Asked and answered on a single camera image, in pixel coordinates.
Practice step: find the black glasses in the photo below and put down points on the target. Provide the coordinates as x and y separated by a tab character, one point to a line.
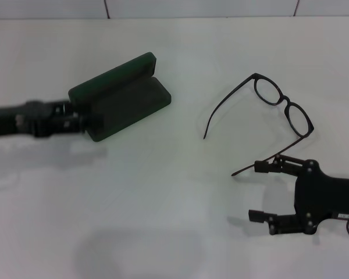
282	98

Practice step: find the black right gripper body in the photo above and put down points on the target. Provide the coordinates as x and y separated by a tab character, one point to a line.
317	197

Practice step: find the green glasses case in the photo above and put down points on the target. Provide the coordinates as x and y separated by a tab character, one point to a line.
125	87

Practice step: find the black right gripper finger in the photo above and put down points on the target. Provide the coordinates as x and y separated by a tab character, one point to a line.
282	223
288	167

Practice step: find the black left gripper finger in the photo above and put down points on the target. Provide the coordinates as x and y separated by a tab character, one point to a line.
72	119

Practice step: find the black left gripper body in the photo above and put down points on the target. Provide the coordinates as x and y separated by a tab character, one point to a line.
17	120

